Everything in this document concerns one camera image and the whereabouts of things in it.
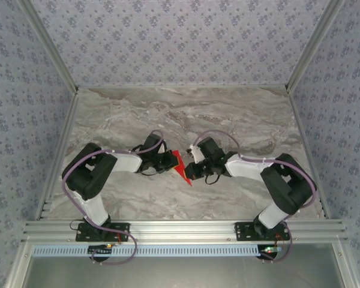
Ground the black controller board with LED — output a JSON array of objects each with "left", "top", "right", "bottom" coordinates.
[
  {"left": 259, "top": 244, "right": 284, "bottom": 259},
  {"left": 88, "top": 244, "right": 113, "bottom": 257}
]

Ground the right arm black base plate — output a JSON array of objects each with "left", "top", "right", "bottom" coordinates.
[{"left": 234, "top": 221, "right": 290, "bottom": 242}]

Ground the aluminium frame leg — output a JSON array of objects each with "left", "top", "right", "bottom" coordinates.
[
  {"left": 5, "top": 241, "right": 34, "bottom": 288},
  {"left": 332, "top": 241, "right": 359, "bottom": 288}
]

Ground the aluminium corner post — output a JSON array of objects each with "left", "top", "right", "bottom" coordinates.
[
  {"left": 17, "top": 0, "right": 80, "bottom": 95},
  {"left": 284, "top": 0, "right": 347, "bottom": 95}
]

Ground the steel sheet panel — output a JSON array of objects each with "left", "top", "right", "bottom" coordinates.
[{"left": 25, "top": 254, "right": 340, "bottom": 288}]

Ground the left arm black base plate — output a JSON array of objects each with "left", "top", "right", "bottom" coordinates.
[{"left": 75, "top": 221, "right": 131, "bottom": 242}]

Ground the red cloth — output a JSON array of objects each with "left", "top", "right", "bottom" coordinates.
[{"left": 170, "top": 149, "right": 194, "bottom": 188}]

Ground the slotted pale blue cable duct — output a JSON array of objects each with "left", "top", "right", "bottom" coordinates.
[{"left": 32, "top": 244, "right": 284, "bottom": 258}]

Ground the aluminium table side rail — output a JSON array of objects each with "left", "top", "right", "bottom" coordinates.
[
  {"left": 34, "top": 89, "right": 80, "bottom": 221},
  {"left": 286, "top": 86, "right": 332, "bottom": 221}
]

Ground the wide aluminium mounting beam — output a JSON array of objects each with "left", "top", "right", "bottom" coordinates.
[{"left": 20, "top": 220, "right": 349, "bottom": 243}]

